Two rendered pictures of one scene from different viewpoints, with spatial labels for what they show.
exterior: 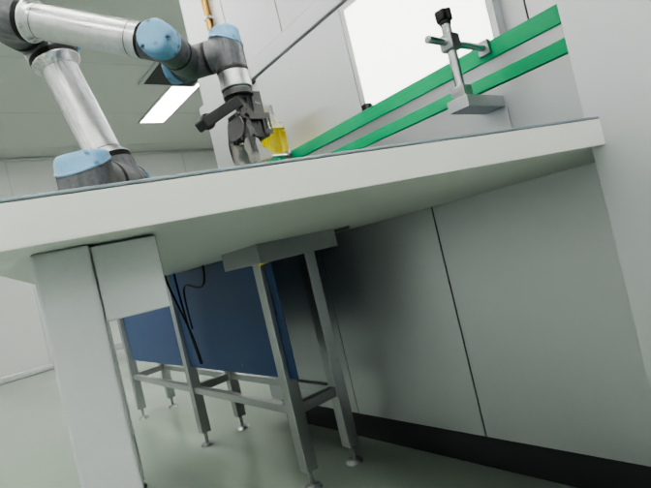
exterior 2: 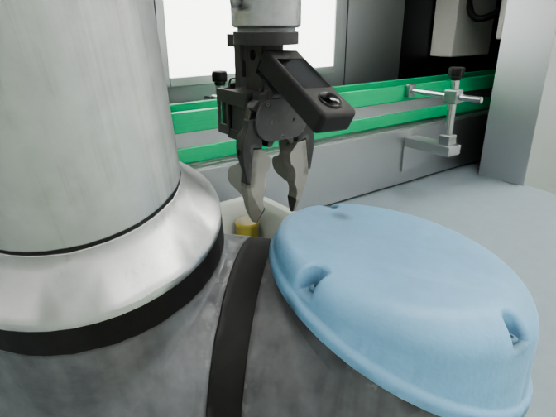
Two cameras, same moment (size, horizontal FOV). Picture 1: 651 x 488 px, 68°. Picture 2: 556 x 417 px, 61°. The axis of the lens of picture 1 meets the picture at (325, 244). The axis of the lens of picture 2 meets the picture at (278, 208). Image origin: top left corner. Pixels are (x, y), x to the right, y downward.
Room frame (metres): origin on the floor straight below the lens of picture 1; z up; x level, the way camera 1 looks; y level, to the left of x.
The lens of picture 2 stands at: (1.10, 0.66, 1.09)
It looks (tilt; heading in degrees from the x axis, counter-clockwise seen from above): 22 degrees down; 272
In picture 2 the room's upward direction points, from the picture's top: straight up
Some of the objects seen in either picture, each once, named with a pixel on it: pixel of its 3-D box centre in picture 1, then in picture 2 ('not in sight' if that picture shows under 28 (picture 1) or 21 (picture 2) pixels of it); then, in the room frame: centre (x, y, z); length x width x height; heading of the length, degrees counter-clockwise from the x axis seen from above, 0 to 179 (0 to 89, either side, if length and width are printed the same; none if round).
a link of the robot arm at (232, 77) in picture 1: (234, 84); (263, 11); (1.13, 0.12, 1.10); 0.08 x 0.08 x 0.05
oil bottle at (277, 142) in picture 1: (278, 155); not in sight; (1.47, 0.08, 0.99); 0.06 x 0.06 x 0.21; 39
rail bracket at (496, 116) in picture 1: (466, 76); (438, 123); (0.80, -0.30, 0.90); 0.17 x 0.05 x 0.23; 129
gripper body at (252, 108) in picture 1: (245, 116); (262, 88); (1.13, 0.11, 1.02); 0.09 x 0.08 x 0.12; 130
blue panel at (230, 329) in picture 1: (197, 311); not in sight; (2.03, 0.59, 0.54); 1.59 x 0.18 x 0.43; 39
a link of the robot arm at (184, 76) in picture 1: (185, 61); not in sight; (1.12, 0.22, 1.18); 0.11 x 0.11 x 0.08; 82
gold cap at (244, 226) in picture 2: not in sight; (247, 233); (1.17, 0.02, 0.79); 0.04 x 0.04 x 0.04
